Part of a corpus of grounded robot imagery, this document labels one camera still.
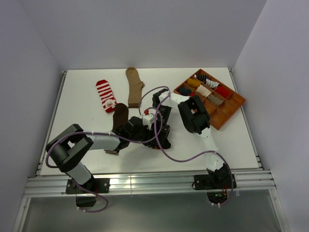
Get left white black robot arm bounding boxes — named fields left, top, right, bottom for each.
left=45, top=114, right=155, bottom=193

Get orange compartment organizer tray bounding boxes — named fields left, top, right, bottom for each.
left=174, top=69, right=246, bottom=130

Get aluminium frame rail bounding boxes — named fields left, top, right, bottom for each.
left=12, top=69, right=290, bottom=232

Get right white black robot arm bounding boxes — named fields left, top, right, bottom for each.
left=152, top=88, right=236, bottom=189

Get dark teal rolled sock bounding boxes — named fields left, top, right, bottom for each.
left=177, top=87, right=192, bottom=96

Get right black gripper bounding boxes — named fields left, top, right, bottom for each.
left=150, top=105, right=172, bottom=145

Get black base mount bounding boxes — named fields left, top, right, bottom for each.
left=65, top=177, right=110, bottom=213
left=191, top=173, right=237, bottom=207

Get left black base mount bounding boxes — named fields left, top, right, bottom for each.
left=65, top=177, right=110, bottom=213

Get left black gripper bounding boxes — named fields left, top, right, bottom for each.
left=129, top=123, right=160, bottom=148

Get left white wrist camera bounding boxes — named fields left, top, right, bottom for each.
left=142, top=109, right=155, bottom=130

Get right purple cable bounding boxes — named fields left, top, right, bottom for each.
left=139, top=86, right=236, bottom=207

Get cream rolled sock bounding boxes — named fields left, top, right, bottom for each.
left=196, top=85, right=211, bottom=98

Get mustard yellow rolled sock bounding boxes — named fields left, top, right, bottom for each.
left=186, top=78, right=201, bottom=89

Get red white striped santa sock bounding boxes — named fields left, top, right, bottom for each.
left=96, top=80, right=117, bottom=114

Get tan beige sock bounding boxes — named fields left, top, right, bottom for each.
left=126, top=67, right=144, bottom=108

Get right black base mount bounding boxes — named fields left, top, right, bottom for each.
left=191, top=173, right=237, bottom=207

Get grey rolled sock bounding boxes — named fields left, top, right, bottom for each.
left=207, top=95, right=224, bottom=106

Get brown striped cuff sock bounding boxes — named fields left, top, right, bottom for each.
left=104, top=103, right=130, bottom=156

